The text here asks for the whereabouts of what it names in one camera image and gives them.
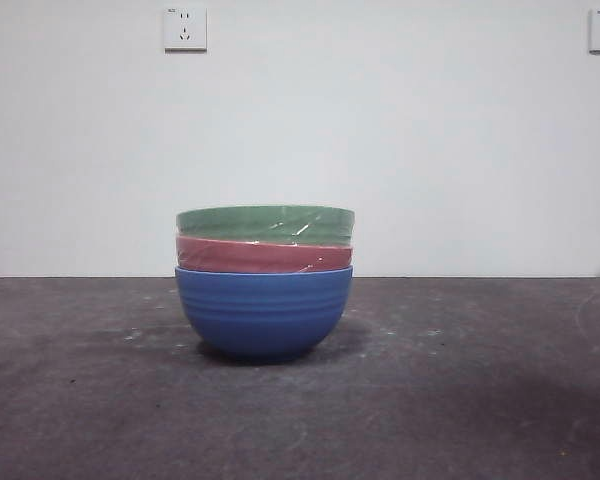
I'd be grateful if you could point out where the green ribbed bowl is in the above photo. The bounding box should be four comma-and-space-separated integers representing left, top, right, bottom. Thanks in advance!
175, 203, 357, 248

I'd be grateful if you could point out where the red ribbed bowl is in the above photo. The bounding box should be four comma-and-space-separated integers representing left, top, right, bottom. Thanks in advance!
175, 234, 355, 275

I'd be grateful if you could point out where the blue ribbed bowl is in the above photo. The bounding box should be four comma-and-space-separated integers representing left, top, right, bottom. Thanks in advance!
174, 264, 355, 361

